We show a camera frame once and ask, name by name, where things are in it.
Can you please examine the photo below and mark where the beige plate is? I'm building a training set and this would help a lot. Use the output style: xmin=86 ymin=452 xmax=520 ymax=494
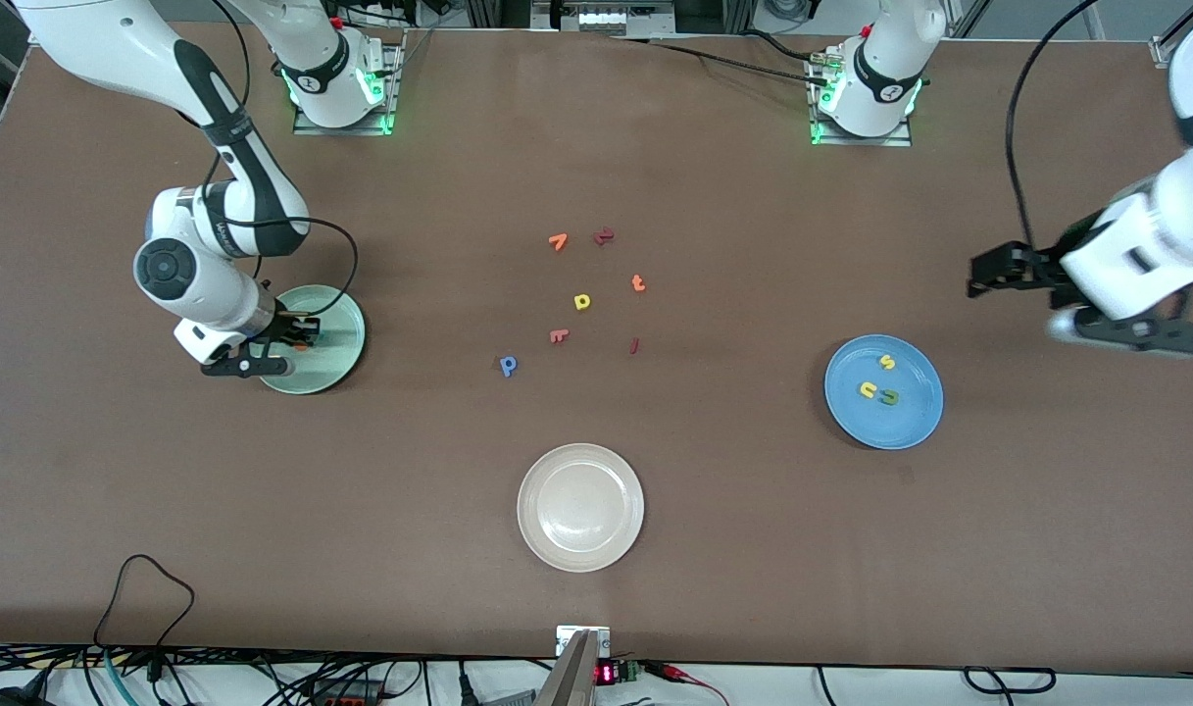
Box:
xmin=517 ymin=443 xmax=646 ymax=574

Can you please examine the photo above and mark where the black flat looped cable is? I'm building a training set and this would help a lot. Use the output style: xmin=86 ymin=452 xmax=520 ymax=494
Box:
xmin=964 ymin=666 xmax=1056 ymax=693

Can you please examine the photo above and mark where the blue plate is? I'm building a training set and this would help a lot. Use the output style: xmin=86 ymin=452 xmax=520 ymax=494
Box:
xmin=823 ymin=334 xmax=945 ymax=451

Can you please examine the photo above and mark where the pale green plate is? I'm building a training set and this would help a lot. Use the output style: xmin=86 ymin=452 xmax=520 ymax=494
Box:
xmin=258 ymin=284 xmax=367 ymax=396

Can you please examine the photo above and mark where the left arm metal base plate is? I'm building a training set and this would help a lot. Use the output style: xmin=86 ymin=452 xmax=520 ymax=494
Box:
xmin=810 ymin=49 xmax=914 ymax=148

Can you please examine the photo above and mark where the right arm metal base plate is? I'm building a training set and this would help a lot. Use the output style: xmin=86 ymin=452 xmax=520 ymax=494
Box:
xmin=292 ymin=44 xmax=403 ymax=136

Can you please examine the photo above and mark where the red wire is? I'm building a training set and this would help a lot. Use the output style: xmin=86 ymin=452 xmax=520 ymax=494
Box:
xmin=645 ymin=662 xmax=729 ymax=706

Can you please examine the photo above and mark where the thin black looped cable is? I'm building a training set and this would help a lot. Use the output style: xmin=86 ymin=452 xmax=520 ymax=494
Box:
xmin=94 ymin=554 xmax=196 ymax=678

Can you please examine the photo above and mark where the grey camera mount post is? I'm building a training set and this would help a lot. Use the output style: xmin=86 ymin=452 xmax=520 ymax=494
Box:
xmin=535 ymin=630 xmax=599 ymax=706

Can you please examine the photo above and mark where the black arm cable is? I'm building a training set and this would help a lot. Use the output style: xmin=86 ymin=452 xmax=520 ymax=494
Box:
xmin=1006 ymin=0 xmax=1103 ymax=252
xmin=209 ymin=0 xmax=361 ymax=317

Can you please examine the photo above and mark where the short black table cable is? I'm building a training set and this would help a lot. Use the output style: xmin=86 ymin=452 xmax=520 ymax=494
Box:
xmin=741 ymin=29 xmax=824 ymax=62

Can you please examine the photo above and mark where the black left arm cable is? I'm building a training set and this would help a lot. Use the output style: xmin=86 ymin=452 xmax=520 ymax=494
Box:
xmin=1006 ymin=0 xmax=1103 ymax=252

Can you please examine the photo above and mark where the grey equipment box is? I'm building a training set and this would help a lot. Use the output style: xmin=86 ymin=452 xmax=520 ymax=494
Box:
xmin=531 ymin=0 xmax=675 ymax=36

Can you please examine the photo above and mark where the black power plug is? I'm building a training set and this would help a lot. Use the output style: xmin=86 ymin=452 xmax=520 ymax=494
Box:
xmin=0 ymin=672 xmax=53 ymax=706

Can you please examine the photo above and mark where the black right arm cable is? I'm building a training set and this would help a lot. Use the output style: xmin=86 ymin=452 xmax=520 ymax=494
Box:
xmin=209 ymin=0 xmax=361 ymax=317

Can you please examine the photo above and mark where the long black table cable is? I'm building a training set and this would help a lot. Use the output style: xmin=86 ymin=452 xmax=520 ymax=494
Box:
xmin=611 ymin=36 xmax=834 ymax=86

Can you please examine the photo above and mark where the silver camera mount plate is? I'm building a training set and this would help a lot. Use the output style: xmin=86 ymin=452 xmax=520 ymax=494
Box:
xmin=556 ymin=626 xmax=612 ymax=658

